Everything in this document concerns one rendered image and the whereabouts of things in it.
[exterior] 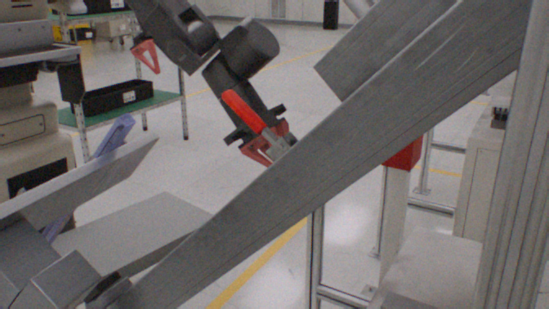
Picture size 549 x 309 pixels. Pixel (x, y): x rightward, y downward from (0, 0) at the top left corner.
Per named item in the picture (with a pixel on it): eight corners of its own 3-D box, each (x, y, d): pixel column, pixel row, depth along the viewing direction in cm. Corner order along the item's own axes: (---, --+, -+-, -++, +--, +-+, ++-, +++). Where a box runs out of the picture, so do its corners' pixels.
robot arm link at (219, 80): (214, 65, 76) (190, 72, 71) (239, 41, 72) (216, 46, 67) (237, 100, 76) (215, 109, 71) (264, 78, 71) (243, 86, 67)
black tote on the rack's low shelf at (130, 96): (88, 118, 287) (86, 100, 283) (69, 113, 295) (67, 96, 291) (155, 96, 333) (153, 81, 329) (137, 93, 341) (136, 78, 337)
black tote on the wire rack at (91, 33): (74, 42, 641) (73, 31, 635) (60, 40, 655) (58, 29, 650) (98, 38, 673) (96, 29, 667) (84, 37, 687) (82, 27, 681)
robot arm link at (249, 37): (190, 28, 74) (162, 48, 68) (233, -21, 67) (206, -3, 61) (243, 82, 77) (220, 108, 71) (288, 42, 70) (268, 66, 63)
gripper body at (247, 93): (290, 112, 74) (265, 73, 74) (256, 129, 66) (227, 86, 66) (263, 132, 78) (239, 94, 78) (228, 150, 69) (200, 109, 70)
